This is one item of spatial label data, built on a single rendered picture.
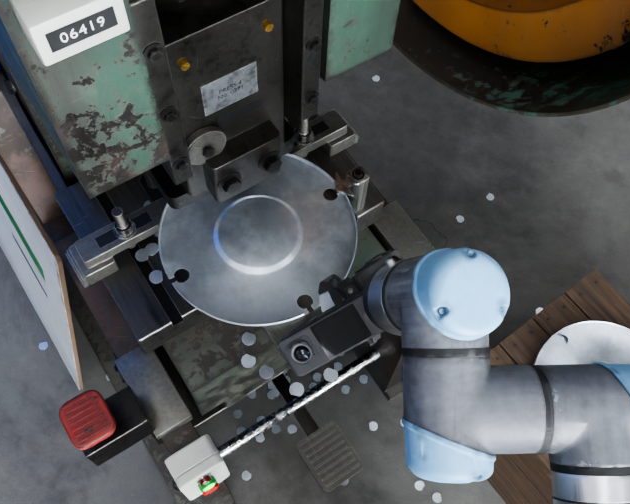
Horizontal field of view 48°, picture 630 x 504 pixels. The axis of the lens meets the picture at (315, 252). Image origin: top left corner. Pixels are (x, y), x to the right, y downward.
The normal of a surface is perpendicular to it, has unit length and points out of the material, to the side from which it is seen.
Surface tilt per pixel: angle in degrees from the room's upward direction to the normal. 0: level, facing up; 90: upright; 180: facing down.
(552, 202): 0
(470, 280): 25
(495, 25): 90
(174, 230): 0
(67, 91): 90
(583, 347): 0
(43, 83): 90
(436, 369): 32
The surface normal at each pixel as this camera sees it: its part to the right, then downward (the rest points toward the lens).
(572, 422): 0.04, 0.08
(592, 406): 0.04, -0.26
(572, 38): -0.83, 0.48
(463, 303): 0.27, -0.10
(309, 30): 0.55, 0.76
